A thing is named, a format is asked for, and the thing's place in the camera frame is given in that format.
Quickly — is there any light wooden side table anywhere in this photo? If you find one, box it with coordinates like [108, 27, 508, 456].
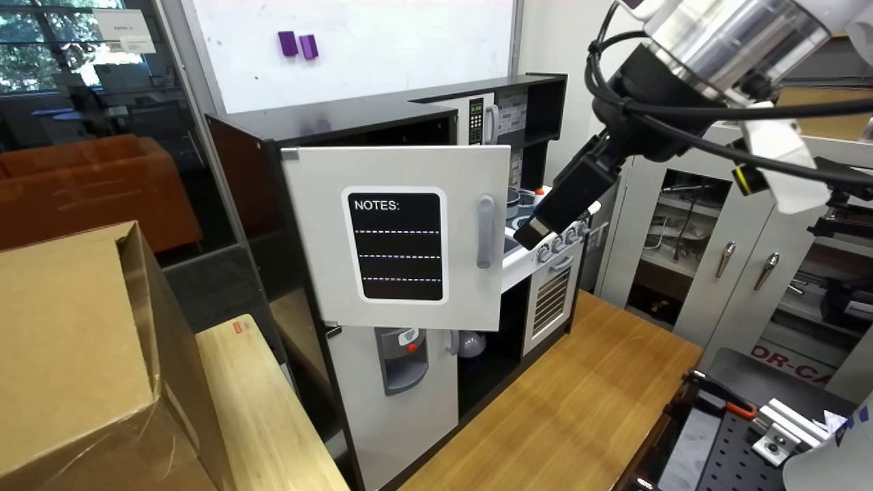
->
[194, 310, 355, 491]

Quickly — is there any white toy microwave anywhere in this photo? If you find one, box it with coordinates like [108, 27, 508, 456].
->
[456, 83, 532, 149]

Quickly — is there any white grille oven door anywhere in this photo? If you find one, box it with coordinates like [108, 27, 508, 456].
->
[520, 255, 578, 357]

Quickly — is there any large framed whiteboard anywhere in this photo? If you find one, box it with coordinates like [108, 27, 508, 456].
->
[153, 0, 526, 117]

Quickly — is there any white notes cabinet door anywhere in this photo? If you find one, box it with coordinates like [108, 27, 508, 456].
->
[277, 141, 515, 334]

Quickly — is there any small aluminium bracket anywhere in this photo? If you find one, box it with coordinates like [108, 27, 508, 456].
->
[749, 396, 849, 468]

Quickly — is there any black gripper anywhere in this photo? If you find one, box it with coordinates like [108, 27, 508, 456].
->
[509, 132, 631, 254]

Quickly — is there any white dispenser fridge door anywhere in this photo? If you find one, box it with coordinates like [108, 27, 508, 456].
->
[325, 318, 464, 491]

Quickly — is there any black white toy kitchen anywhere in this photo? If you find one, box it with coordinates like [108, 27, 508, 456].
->
[202, 71, 606, 491]

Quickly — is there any large brown cardboard box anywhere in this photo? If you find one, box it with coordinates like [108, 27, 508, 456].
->
[0, 217, 220, 491]

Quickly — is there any grey metal storage cabinet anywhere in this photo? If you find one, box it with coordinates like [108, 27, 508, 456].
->
[591, 113, 873, 402]

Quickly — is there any black orange bar clamp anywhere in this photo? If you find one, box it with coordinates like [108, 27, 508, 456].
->
[692, 374, 764, 424]

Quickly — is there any black perforated mounting table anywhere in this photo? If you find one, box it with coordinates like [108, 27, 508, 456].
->
[624, 345, 873, 491]

